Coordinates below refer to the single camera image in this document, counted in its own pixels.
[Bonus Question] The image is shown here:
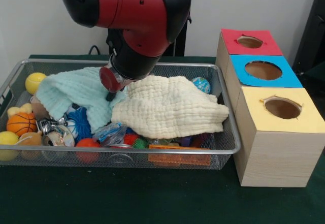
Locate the red ball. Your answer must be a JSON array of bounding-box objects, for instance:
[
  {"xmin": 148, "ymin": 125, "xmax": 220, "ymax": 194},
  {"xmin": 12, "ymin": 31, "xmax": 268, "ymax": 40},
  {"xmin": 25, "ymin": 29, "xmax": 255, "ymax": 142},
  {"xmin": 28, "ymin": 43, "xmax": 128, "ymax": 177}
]
[{"xmin": 76, "ymin": 137, "xmax": 101, "ymax": 164}]

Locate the blue globe ball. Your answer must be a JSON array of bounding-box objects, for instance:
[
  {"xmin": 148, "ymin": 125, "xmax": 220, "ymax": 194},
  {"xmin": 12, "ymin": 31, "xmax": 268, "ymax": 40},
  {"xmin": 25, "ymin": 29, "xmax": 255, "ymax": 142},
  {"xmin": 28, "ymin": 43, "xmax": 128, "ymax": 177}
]
[{"xmin": 190, "ymin": 77, "xmax": 212, "ymax": 94}]

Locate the dark green tablecloth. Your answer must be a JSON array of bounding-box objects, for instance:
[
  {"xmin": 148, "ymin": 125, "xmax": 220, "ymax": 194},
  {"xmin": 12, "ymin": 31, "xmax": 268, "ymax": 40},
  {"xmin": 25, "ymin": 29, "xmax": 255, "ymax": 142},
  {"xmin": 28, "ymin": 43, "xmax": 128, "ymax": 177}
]
[
  {"xmin": 301, "ymin": 60, "xmax": 325, "ymax": 84},
  {"xmin": 0, "ymin": 53, "xmax": 325, "ymax": 224}
]

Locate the orange flat building brick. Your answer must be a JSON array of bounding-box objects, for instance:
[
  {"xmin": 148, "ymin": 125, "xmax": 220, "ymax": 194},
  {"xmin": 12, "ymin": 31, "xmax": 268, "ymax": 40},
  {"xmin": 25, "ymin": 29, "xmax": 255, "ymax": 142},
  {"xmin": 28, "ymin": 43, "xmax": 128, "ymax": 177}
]
[{"xmin": 148, "ymin": 144, "xmax": 212, "ymax": 168}]

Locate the wooden box with three holes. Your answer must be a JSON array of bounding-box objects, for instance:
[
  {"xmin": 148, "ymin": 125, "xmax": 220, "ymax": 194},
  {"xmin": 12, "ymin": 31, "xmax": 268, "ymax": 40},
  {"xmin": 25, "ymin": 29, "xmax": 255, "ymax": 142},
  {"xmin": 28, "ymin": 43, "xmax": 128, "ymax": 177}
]
[{"xmin": 215, "ymin": 28, "xmax": 325, "ymax": 188}]

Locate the yellow ball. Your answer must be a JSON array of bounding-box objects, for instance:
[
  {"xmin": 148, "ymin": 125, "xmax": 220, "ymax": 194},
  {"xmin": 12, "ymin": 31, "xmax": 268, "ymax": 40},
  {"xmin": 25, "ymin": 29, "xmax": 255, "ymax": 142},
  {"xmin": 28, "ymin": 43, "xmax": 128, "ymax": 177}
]
[
  {"xmin": 24, "ymin": 72, "xmax": 48, "ymax": 95},
  {"xmin": 0, "ymin": 131, "xmax": 20, "ymax": 162}
]

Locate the orange toy basketball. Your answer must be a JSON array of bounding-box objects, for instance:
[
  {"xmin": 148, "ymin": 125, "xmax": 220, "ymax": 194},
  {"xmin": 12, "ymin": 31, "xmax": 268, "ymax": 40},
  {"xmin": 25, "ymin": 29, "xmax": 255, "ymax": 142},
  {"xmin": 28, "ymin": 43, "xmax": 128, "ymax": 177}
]
[{"xmin": 6, "ymin": 112, "xmax": 38, "ymax": 137}]

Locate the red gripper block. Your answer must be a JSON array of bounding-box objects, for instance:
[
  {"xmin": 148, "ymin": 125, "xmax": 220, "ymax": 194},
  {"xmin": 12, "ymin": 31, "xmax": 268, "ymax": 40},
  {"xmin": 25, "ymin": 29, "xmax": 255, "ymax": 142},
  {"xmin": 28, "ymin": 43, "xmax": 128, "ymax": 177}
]
[{"xmin": 99, "ymin": 66, "xmax": 127, "ymax": 102}]

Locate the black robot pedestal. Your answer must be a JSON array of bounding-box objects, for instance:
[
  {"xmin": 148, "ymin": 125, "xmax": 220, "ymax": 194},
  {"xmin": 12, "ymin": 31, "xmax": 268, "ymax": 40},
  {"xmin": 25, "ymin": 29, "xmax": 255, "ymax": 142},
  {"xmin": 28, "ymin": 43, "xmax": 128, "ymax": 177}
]
[{"xmin": 105, "ymin": 0, "xmax": 205, "ymax": 56}]

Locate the black upright panel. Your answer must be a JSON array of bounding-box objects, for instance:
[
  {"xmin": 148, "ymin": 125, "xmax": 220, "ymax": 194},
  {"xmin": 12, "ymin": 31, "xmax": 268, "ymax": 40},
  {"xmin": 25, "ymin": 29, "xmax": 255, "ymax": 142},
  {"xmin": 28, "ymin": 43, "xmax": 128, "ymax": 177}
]
[{"xmin": 293, "ymin": 0, "xmax": 325, "ymax": 69}]

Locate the yellow plush toy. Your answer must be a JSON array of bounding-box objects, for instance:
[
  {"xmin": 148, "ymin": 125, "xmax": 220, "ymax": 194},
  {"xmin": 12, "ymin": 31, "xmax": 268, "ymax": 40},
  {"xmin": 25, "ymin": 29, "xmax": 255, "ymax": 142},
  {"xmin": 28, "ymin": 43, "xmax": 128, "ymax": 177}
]
[{"xmin": 7, "ymin": 103, "xmax": 33, "ymax": 119}]

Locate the cream waffle cloth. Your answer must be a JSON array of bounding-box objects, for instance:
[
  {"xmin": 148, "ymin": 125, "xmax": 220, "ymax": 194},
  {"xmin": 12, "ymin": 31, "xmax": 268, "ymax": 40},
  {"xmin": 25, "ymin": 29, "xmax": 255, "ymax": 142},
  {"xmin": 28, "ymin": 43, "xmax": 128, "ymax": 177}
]
[{"xmin": 111, "ymin": 74, "xmax": 230, "ymax": 139}]

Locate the crushed silver can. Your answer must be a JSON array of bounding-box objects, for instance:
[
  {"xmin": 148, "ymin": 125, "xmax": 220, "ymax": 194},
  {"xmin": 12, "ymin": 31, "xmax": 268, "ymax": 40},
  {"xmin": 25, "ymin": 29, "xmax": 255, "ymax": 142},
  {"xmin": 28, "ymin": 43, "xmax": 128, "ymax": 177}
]
[{"xmin": 41, "ymin": 125, "xmax": 76, "ymax": 148}]

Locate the wire mesh bin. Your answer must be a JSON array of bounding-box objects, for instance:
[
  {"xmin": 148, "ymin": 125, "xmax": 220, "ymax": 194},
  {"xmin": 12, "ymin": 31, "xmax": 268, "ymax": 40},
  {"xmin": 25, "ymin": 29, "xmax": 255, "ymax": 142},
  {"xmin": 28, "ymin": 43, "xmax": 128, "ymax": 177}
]
[{"xmin": 0, "ymin": 59, "xmax": 242, "ymax": 170}]

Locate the light blue waffle cloth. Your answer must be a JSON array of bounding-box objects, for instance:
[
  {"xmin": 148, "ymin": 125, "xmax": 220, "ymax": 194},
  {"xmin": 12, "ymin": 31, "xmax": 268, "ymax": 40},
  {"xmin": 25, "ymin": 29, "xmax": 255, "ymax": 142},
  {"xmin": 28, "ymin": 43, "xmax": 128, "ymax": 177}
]
[{"xmin": 35, "ymin": 67, "xmax": 127, "ymax": 135}]

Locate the blue spiky ball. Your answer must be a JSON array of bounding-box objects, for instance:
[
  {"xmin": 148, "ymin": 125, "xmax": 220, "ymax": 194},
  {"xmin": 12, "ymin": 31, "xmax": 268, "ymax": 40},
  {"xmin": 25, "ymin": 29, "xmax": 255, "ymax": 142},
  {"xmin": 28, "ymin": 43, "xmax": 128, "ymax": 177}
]
[{"xmin": 66, "ymin": 106, "xmax": 92, "ymax": 140}]

